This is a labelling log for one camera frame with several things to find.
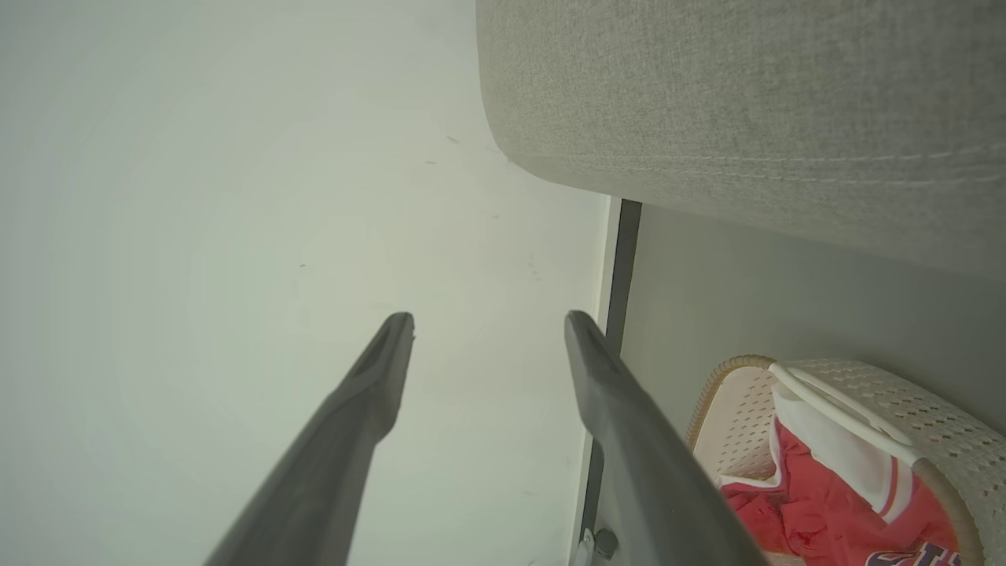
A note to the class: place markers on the black baseboard strip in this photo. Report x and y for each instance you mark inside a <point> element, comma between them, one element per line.
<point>625,259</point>

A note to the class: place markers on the grey fabric sofa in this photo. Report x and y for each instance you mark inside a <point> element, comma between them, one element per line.
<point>747,94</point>

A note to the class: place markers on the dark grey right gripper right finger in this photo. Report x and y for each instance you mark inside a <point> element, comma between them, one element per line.
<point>644,472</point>

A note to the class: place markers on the red shorts with white trim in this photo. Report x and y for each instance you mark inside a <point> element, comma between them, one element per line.
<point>817,503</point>

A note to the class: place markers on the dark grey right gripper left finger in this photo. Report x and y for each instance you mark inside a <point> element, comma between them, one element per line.
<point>330,456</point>

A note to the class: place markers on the white perforated laundry basket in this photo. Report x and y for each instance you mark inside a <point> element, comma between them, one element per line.
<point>943,424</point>

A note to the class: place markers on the grey metal stand leg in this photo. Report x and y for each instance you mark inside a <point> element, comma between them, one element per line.
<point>584,552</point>

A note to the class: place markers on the small black caster wheel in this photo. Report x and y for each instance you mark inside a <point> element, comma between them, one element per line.
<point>606,543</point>

